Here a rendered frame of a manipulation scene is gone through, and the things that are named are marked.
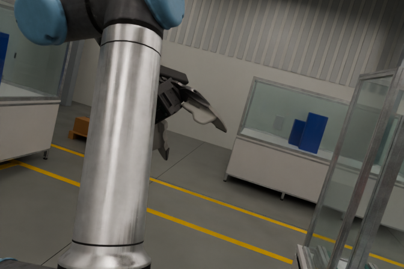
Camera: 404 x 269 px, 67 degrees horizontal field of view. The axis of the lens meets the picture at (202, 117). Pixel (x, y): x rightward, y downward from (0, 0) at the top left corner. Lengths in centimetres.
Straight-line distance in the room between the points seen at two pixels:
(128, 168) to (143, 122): 5
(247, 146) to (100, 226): 534
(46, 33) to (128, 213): 26
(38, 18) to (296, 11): 855
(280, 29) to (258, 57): 91
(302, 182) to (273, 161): 61
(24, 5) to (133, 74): 18
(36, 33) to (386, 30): 896
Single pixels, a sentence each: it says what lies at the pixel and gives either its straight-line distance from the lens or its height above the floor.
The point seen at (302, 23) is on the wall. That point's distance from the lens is 883.
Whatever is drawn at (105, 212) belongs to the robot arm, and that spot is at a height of 158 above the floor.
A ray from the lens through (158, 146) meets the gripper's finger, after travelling 62.
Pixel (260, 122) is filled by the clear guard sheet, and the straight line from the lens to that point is 560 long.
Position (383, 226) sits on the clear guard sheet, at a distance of 223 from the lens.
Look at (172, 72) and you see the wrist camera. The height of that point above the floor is 173.
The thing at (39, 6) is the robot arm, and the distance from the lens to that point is 46.
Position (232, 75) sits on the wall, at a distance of 865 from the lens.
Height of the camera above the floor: 173
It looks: 7 degrees down
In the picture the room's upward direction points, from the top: 15 degrees clockwise
